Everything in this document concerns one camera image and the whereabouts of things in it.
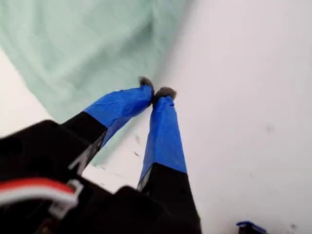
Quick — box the red white servo wire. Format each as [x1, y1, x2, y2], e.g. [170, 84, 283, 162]
[0, 177, 85, 217]

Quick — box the green t-shirt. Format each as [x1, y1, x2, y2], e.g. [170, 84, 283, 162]
[0, 0, 195, 169]

